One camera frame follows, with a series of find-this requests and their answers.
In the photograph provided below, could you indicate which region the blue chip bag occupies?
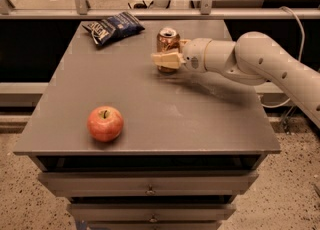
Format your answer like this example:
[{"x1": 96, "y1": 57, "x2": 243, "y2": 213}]
[{"x1": 83, "y1": 12, "x2": 144, "y2": 46}]

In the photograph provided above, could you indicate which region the lower grey drawer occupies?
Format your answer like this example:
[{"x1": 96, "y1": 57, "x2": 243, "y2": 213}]
[{"x1": 67, "y1": 203, "x2": 235, "y2": 223}]

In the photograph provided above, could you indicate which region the red apple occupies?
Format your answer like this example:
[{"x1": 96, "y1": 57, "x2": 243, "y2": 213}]
[{"x1": 87, "y1": 106, "x2": 124, "y2": 142}]

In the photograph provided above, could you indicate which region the black object behind glass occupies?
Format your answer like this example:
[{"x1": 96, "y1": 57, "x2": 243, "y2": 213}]
[{"x1": 128, "y1": 0, "x2": 154, "y2": 9}]

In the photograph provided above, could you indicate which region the upper grey drawer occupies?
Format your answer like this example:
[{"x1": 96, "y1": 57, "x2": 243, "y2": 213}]
[{"x1": 38, "y1": 171, "x2": 258, "y2": 197}]

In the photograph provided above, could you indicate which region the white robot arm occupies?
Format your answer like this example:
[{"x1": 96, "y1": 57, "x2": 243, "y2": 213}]
[{"x1": 151, "y1": 32, "x2": 320, "y2": 127}]

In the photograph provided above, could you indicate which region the grey drawer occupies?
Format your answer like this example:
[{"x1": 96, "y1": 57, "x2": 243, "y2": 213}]
[
  {"x1": 38, "y1": 171, "x2": 258, "y2": 197},
  {"x1": 67, "y1": 203, "x2": 235, "y2": 223}
]

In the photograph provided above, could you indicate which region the white cable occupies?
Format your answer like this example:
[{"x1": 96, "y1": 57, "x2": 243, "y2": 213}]
[{"x1": 261, "y1": 6, "x2": 306, "y2": 109}]

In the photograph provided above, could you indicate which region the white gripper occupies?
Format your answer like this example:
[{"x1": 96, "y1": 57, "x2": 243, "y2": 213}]
[{"x1": 151, "y1": 38, "x2": 211, "y2": 73}]

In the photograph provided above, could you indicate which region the orange soda can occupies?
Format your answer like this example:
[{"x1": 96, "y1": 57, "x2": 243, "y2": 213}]
[{"x1": 157, "y1": 27, "x2": 180, "y2": 74}]

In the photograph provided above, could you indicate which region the grey drawer cabinet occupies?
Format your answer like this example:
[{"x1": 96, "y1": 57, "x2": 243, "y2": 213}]
[{"x1": 15, "y1": 21, "x2": 280, "y2": 230}]

